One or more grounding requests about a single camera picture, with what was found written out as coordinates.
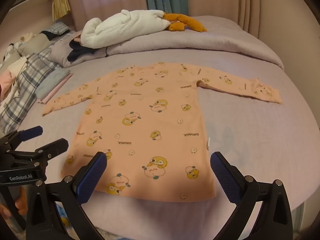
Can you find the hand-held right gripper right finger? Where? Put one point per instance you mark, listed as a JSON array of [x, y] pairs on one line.
[[225, 180]]

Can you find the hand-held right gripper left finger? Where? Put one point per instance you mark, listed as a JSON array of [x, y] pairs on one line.
[[89, 180]]

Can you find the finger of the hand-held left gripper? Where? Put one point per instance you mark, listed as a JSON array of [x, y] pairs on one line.
[[31, 131], [53, 147]]

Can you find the orange cartoon print shirt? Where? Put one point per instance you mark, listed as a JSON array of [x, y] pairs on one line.
[[150, 120]]

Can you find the person's left hand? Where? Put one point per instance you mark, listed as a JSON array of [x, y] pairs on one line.
[[22, 202]]

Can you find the folded pink cloth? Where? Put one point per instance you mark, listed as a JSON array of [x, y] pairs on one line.
[[58, 90]]

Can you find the lilac bed sheet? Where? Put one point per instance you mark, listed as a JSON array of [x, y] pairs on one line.
[[250, 135]]

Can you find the folded grey cloth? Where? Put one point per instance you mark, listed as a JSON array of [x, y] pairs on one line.
[[51, 81]]

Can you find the cream cloth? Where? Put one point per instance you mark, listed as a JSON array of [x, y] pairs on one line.
[[16, 66]]

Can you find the olive pillow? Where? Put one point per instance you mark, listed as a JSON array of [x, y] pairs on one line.
[[35, 43]]

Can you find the dark navy cloth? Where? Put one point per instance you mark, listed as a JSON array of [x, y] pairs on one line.
[[77, 52]]

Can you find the blue striped pillow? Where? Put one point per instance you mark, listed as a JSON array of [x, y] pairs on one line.
[[57, 27]]

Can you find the yellow fringed cloth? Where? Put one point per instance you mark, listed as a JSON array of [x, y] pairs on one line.
[[60, 5]]

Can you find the grey comforter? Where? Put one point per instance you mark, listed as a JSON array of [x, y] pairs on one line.
[[200, 45]]

